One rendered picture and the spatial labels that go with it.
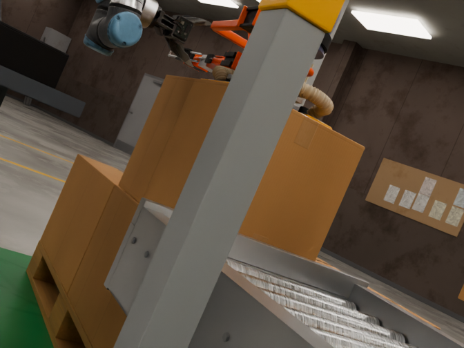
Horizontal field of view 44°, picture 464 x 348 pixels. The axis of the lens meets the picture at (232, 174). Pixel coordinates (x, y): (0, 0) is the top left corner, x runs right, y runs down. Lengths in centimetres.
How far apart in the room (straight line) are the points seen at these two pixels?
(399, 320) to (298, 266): 27
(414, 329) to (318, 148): 50
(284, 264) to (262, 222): 12
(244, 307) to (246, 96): 32
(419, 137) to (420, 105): 59
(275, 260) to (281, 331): 69
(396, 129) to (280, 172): 943
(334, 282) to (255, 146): 96
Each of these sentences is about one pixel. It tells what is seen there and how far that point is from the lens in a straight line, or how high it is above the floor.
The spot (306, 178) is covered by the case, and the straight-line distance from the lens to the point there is 150.
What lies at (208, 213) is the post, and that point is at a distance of 63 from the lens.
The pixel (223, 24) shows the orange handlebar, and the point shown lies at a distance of 151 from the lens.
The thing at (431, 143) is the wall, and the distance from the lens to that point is 1051.
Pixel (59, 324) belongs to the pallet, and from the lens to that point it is 198.
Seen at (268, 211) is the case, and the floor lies 68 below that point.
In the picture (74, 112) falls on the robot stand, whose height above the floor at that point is 72.
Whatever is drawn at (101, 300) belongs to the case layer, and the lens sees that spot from 172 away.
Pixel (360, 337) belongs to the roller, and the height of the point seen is 54.
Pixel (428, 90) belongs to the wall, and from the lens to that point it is 1090.
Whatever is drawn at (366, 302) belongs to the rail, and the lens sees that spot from 156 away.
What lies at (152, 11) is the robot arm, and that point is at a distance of 179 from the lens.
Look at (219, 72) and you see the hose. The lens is 178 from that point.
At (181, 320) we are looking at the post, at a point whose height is 57.
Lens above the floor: 75
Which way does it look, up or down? level
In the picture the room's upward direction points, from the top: 24 degrees clockwise
